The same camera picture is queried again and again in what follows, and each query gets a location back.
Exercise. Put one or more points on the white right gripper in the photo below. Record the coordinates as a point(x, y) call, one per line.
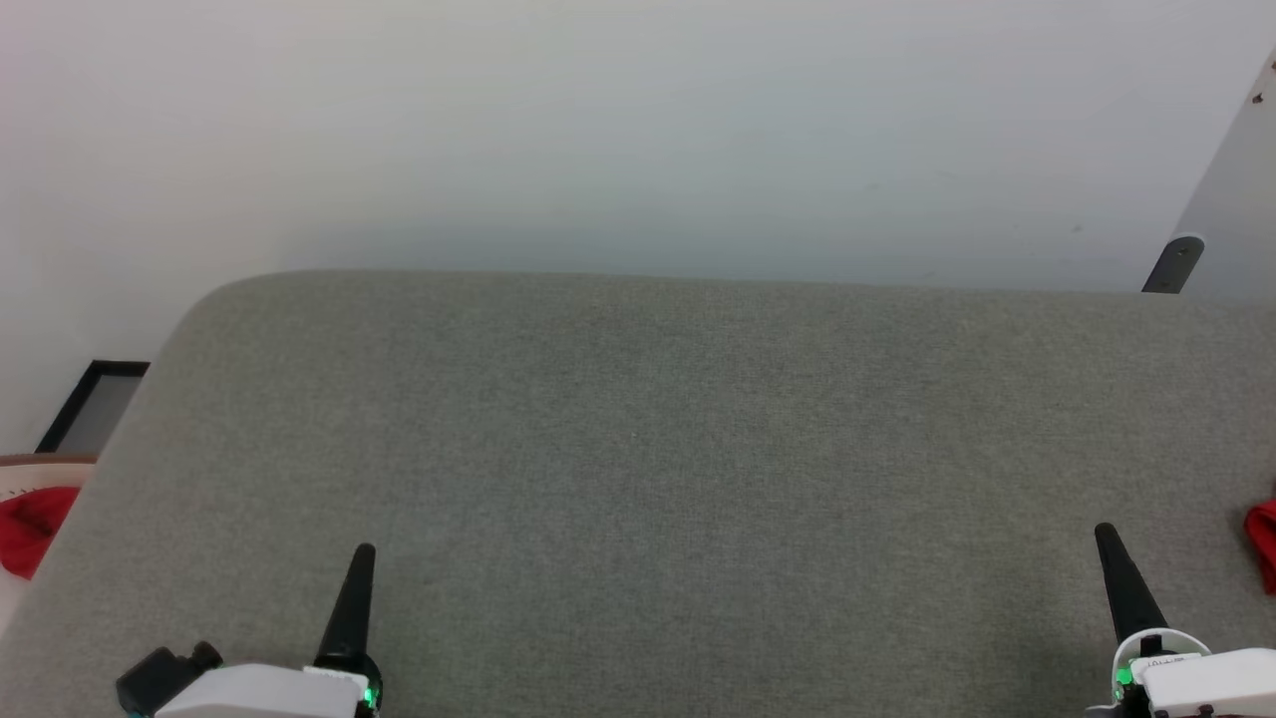
point(1206, 683)

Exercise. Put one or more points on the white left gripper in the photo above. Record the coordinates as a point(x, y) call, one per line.
point(269, 693)

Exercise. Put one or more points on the red and white jersey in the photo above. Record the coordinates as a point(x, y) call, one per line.
point(1264, 543)

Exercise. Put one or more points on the black framed panel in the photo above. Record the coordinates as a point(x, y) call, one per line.
point(100, 409)

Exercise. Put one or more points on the red cloth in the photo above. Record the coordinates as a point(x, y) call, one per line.
point(35, 524)

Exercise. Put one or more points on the white laundry basket wooden rim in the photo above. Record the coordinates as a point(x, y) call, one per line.
point(30, 472)

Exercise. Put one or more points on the light grey slanted panel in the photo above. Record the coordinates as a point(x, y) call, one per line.
point(1241, 199)

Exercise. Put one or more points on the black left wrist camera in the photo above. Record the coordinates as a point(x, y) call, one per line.
point(159, 676)

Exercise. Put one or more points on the dark grey metal bracket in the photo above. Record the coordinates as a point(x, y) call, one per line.
point(1174, 264)

